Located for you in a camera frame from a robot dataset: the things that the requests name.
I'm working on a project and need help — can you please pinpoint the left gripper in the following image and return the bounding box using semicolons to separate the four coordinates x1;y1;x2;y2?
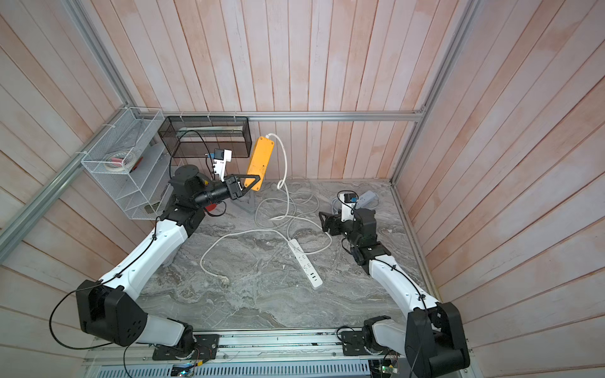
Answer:
193;172;260;207

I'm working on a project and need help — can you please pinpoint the yellow power strip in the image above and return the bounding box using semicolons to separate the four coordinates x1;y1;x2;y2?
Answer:
247;136;275;192

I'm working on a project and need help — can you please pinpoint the white cord of yellow strip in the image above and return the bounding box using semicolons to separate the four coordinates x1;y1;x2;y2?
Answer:
199;133;334;288

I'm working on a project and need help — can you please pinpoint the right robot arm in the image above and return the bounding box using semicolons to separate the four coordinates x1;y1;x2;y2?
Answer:
318;209;470;377

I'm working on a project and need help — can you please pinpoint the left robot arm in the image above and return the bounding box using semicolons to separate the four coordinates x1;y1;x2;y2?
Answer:
76;165;263;354

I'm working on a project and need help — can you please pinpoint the grey power strip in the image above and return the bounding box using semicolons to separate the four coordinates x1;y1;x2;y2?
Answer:
355;191;380;209

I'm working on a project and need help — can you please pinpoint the white power strip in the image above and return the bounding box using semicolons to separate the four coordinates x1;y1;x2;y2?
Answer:
288;239;323;290

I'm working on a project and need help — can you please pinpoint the tape roll on shelf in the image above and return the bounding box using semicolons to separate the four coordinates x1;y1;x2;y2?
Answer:
103;151;136;173

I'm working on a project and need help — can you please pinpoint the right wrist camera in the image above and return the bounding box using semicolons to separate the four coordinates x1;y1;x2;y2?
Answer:
338;190;359;222

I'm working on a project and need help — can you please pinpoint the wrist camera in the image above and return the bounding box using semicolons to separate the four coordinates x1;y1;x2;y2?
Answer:
211;149;233;181
338;190;359;222

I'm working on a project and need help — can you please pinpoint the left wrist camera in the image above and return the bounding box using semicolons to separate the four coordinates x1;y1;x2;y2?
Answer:
211;149;233;181

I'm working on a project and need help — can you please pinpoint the black mesh wall basket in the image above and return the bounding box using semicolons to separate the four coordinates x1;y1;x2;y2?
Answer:
158;115;252;158

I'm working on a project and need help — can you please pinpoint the white wire mesh shelf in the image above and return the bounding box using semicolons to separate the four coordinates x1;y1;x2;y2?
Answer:
81;107;172;221

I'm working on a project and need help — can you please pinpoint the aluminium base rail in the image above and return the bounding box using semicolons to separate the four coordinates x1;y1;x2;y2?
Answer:
77;327;419;377

